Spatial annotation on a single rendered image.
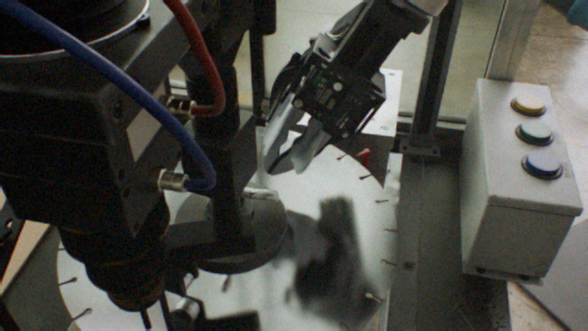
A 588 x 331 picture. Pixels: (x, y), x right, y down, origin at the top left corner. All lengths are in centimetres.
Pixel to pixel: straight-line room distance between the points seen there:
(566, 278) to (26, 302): 153
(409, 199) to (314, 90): 44
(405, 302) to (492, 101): 33
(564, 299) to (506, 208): 113
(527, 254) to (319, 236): 33
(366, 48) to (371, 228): 19
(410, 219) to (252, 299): 40
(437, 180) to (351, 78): 51
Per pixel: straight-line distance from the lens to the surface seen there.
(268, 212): 52
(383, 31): 41
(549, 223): 71
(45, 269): 82
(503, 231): 71
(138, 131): 23
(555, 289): 181
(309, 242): 50
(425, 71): 86
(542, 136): 77
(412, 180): 88
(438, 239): 81
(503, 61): 89
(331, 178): 57
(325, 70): 44
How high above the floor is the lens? 133
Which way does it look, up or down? 41 degrees down
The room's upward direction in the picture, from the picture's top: straight up
